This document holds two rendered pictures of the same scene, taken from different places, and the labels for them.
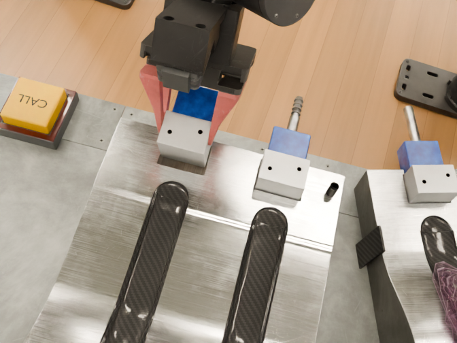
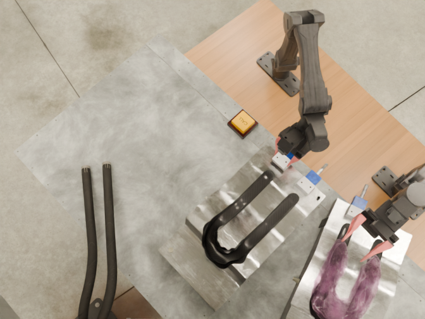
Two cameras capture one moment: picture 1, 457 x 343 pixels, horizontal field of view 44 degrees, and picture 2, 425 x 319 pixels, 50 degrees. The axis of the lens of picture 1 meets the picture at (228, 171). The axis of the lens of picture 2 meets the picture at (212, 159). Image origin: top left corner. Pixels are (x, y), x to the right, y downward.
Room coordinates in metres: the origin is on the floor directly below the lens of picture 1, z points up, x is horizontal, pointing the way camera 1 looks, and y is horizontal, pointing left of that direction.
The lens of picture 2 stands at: (-0.22, -0.09, 2.31)
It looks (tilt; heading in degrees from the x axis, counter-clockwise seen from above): 71 degrees down; 41
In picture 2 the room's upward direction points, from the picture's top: straight up
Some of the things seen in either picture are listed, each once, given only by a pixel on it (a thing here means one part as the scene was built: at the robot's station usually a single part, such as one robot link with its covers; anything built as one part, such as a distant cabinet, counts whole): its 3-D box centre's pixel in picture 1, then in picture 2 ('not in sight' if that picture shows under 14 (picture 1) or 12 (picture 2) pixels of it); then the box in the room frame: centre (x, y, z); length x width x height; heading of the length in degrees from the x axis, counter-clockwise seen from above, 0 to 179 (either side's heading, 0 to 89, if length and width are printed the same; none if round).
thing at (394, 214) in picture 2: not in sight; (393, 215); (0.24, -0.27, 1.25); 0.07 x 0.06 x 0.11; 81
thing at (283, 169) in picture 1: (288, 143); (314, 176); (0.33, -0.06, 0.89); 0.13 x 0.05 x 0.05; 175
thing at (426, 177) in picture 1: (418, 153); (359, 202); (0.37, -0.22, 0.86); 0.13 x 0.05 x 0.05; 13
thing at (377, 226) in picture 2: not in sight; (370, 244); (0.16, -0.27, 1.19); 0.09 x 0.07 x 0.07; 171
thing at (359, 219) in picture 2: not in sight; (359, 233); (0.17, -0.24, 1.19); 0.09 x 0.07 x 0.07; 171
